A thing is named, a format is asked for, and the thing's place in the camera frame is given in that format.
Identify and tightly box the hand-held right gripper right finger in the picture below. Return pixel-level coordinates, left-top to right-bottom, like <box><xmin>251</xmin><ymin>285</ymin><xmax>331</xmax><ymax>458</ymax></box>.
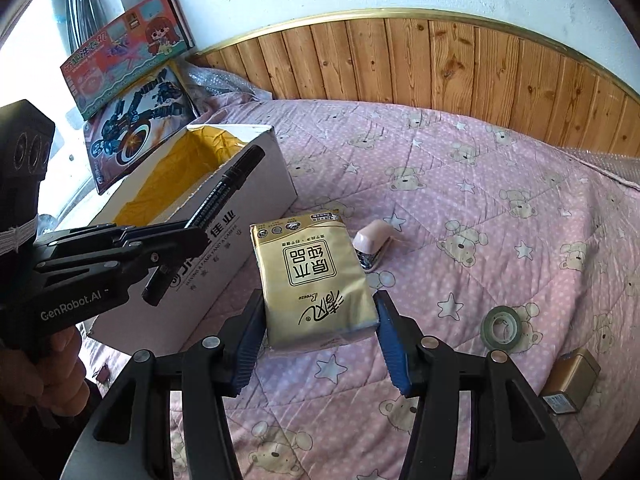
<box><xmin>372</xmin><ymin>290</ymin><xmax>584</xmax><ymax>480</ymax></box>

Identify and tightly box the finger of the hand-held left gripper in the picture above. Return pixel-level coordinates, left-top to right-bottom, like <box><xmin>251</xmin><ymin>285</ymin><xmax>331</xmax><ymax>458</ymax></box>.
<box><xmin>36</xmin><ymin>226</ymin><xmax>209</xmax><ymax>292</ymax></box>
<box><xmin>34</xmin><ymin>222</ymin><xmax>152</xmax><ymax>262</ymax></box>

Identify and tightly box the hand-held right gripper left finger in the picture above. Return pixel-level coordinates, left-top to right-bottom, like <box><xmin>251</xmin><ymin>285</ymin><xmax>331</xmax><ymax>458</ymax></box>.
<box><xmin>60</xmin><ymin>289</ymin><xmax>269</xmax><ymax>480</ymax></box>

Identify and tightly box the black marker pen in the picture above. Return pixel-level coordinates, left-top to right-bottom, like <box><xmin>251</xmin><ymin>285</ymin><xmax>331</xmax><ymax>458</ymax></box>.
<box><xmin>141</xmin><ymin>144</ymin><xmax>266</xmax><ymax>307</ymax></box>

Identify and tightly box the beige tissue pack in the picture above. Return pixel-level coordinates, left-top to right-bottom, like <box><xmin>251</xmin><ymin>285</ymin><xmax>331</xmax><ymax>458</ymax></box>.
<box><xmin>248</xmin><ymin>211</ymin><xmax>380</xmax><ymax>350</ymax></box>

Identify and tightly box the white cardboard box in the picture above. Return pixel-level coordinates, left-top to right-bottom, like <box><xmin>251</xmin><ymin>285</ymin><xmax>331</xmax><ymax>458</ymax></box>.
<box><xmin>82</xmin><ymin>123</ymin><xmax>297</xmax><ymax>357</ymax></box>

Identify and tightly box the person's left hand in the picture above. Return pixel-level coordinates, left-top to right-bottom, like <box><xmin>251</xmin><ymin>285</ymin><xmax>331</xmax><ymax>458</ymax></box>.
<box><xmin>0</xmin><ymin>327</ymin><xmax>90</xmax><ymax>417</ymax></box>

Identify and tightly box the green tape roll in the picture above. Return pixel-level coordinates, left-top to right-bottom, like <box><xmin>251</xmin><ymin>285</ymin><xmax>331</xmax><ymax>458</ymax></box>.
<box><xmin>479</xmin><ymin>304</ymin><xmax>524</xmax><ymax>350</ymax></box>

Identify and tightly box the dark robot toy box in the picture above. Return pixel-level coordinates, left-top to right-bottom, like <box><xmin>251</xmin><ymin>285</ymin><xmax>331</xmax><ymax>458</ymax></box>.
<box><xmin>82</xmin><ymin>59</ymin><xmax>202</xmax><ymax>196</ymax></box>

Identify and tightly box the pink mini stapler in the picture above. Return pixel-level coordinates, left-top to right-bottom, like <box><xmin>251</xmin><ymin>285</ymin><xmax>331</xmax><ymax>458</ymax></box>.
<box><xmin>352</xmin><ymin>219</ymin><xmax>396</xmax><ymax>275</ymax></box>

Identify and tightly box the pink printed blanket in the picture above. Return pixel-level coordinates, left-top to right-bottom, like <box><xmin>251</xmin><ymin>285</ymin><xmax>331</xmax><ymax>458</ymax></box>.
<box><xmin>75</xmin><ymin>94</ymin><xmax>640</xmax><ymax>480</ymax></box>

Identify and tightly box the orange cartoon toy box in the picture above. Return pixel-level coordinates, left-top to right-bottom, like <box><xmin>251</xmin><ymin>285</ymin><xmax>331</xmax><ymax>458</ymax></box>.
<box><xmin>59</xmin><ymin>0</ymin><xmax>196</xmax><ymax>121</ymax></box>

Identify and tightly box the clear bubble wrap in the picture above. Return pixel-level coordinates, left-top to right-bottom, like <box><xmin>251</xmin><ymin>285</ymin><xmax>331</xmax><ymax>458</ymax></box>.
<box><xmin>184</xmin><ymin>59</ymin><xmax>274</xmax><ymax>104</ymax></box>
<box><xmin>564</xmin><ymin>144</ymin><xmax>640</xmax><ymax>187</ymax></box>

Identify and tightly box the gold tin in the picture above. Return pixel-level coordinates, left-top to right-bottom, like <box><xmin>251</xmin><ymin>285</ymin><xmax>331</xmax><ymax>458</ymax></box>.
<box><xmin>540</xmin><ymin>347</ymin><xmax>602</xmax><ymax>415</ymax></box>

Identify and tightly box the wooden headboard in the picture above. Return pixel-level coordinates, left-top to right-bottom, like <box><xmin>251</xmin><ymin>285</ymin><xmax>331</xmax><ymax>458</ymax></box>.
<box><xmin>192</xmin><ymin>8</ymin><xmax>640</xmax><ymax>159</ymax></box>

